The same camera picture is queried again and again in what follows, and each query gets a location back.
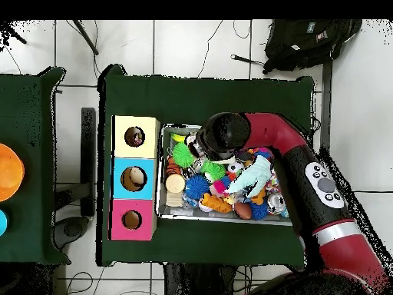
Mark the small polka-dot cloth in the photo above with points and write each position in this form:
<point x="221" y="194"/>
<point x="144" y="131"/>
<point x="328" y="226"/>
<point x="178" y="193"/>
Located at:
<point x="134" y="137"/>

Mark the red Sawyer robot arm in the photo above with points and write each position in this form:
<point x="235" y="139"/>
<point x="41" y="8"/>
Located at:
<point x="325" y="203"/>

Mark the clear mesh bin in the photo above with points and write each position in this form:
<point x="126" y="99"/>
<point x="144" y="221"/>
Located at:
<point x="178" y="212"/>

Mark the wooden box with three holes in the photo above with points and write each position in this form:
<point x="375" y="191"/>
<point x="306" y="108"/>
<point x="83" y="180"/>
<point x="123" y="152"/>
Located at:
<point x="118" y="184"/>

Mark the green spiky ball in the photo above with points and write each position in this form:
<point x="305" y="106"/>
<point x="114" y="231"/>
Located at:
<point x="183" y="155"/>

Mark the blue spiky ball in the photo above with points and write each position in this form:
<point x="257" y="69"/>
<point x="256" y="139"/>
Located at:
<point x="197" y="187"/>

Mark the tan round wooden block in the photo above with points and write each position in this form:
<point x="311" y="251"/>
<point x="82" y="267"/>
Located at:
<point x="175" y="183"/>

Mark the small soccer ball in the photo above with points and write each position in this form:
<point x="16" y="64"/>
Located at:
<point x="236" y="168"/>

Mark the orange plastic toy brick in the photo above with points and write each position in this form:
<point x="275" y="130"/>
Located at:
<point x="216" y="203"/>

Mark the mint green cloth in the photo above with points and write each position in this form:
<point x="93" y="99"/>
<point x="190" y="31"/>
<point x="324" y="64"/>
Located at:
<point x="253" y="177"/>

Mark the silver drink can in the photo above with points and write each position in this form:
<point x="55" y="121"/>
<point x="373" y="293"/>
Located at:
<point x="276" y="203"/>

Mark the grey round base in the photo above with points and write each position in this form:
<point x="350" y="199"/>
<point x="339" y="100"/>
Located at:
<point x="70" y="230"/>

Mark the black backpack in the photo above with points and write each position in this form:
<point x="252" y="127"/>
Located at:
<point x="307" y="43"/>

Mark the black tripod leg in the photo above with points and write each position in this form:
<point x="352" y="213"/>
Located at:
<point x="86" y="37"/>
<point x="12" y="32"/>

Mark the dark green side tablecloth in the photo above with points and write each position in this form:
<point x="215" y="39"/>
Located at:
<point x="37" y="215"/>

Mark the orange plastic bowl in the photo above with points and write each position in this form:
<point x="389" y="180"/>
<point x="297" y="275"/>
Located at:
<point x="9" y="172"/>

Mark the blue plastic bowl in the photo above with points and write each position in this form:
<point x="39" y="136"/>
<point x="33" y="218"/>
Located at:
<point x="3" y="222"/>

